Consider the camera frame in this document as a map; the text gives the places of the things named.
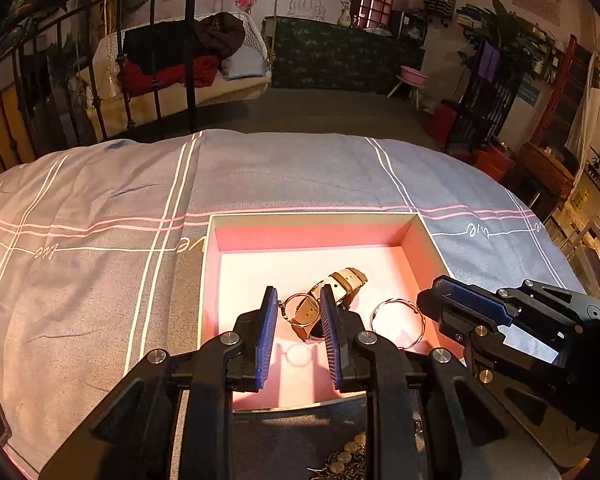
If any red ladder shelf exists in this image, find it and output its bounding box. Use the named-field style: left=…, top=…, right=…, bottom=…
left=530, top=35, right=581, bottom=161

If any white hanging apron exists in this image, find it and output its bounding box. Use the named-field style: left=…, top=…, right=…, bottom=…
left=565, top=30, right=600, bottom=161

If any red bag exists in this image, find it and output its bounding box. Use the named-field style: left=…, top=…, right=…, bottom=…
left=426, top=102, right=461, bottom=138

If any large green potted plant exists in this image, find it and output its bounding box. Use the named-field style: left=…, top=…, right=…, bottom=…
left=457, top=0, right=546, bottom=86

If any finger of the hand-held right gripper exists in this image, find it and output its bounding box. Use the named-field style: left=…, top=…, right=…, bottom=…
left=430, top=275, right=600, bottom=333
left=416, top=290, right=573, bottom=387

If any beige strap wristwatch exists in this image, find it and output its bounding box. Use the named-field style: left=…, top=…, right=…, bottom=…
left=290, top=268, right=370, bottom=345

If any orange bucket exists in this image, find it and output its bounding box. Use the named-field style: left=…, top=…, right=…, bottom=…
left=475, top=145, right=516, bottom=183

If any pale blue pillow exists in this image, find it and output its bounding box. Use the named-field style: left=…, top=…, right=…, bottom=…
left=220, top=49, right=268, bottom=81

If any pale green box pink inside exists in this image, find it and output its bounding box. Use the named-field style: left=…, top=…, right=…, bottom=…
left=197, top=212, right=461, bottom=413

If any coin charm necklace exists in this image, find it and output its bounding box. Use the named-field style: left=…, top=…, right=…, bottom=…
left=307, top=432, right=368, bottom=480

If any pink plastic basin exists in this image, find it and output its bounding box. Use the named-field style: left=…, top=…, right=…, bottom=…
left=400, top=65, right=429, bottom=86

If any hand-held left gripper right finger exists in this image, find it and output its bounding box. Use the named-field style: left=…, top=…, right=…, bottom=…
left=320, top=284, right=563, bottom=480

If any green floral counter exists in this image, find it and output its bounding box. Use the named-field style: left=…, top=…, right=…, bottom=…
left=262, top=16, right=426, bottom=97

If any small black appliance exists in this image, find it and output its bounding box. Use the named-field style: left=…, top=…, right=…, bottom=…
left=397, top=12, right=428, bottom=41

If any purple cloth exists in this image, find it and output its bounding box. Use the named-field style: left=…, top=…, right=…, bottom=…
left=479, top=42, right=503, bottom=81

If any wall shelf with bottles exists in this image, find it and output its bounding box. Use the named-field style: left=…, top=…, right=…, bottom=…
left=422, top=0, right=456, bottom=26

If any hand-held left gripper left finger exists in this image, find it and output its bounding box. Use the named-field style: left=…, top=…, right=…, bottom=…
left=39, top=286, right=281, bottom=480

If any grey plaid bedsheet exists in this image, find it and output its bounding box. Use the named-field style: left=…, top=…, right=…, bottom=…
left=0, top=130, right=600, bottom=480

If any black clothing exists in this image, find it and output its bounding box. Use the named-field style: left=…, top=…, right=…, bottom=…
left=124, top=21, right=201, bottom=68

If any red clothing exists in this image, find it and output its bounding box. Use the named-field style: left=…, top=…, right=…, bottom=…
left=117, top=55, right=221, bottom=95

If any black iron bed frame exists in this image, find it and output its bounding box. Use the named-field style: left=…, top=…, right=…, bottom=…
left=0, top=0, right=201, bottom=176

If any white wicker swing bench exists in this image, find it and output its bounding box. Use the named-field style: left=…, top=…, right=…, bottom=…
left=77, top=10, right=276, bottom=133

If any silver hoop earring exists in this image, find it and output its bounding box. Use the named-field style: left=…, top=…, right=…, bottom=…
left=370, top=297, right=427, bottom=350
left=278, top=292, right=321, bottom=325

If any dark brown jacket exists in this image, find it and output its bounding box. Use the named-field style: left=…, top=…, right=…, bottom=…
left=195, top=11, right=247, bottom=63

